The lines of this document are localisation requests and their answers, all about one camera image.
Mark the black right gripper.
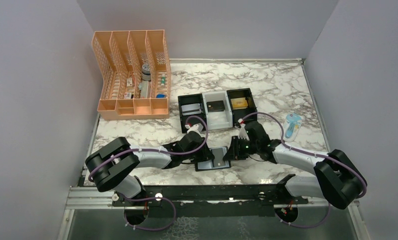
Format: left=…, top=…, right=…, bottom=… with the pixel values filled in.
left=223, top=135, right=260, bottom=160

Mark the black credit card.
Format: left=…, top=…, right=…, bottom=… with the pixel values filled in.
left=210, top=147, right=227, bottom=169
left=206, top=100, right=226, bottom=113

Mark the black leather card holder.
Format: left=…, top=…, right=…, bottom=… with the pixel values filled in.
left=195, top=146, right=231, bottom=172

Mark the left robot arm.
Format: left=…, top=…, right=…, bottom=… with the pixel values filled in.
left=85, top=132, right=215, bottom=206

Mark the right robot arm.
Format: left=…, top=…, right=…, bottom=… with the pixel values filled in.
left=223, top=121, right=367, bottom=210

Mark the silver card in left bin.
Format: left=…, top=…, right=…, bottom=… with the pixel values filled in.
left=181, top=103, right=202, bottom=116

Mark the white middle card bin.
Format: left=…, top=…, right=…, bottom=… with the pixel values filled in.
left=202, top=91, right=233, bottom=130

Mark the black left card bin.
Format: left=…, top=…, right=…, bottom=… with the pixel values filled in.
left=177, top=93, right=207, bottom=133

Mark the gold credit card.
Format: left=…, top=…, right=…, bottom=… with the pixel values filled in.
left=230, top=97, right=249, bottom=110

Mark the green white small tube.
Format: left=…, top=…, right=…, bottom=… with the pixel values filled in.
left=160, top=74, right=166, bottom=87

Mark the blue nail clipper package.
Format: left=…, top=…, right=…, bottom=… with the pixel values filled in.
left=283, top=112, right=303, bottom=142

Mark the grey flat box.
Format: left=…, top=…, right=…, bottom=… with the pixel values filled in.
left=139, top=80, right=151, bottom=99

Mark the peach plastic file organizer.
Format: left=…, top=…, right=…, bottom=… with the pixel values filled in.
left=91, top=29, right=172, bottom=121

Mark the black mounting rail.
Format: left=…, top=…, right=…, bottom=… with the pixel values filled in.
left=112, top=183, right=309, bottom=213

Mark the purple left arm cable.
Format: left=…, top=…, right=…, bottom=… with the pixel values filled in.
left=87, top=115, right=209, bottom=232

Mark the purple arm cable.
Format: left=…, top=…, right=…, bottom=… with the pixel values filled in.
left=234, top=111, right=369, bottom=229
left=87, top=115, right=209, bottom=232

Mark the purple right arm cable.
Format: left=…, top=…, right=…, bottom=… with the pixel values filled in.
left=234, top=111, right=369, bottom=229

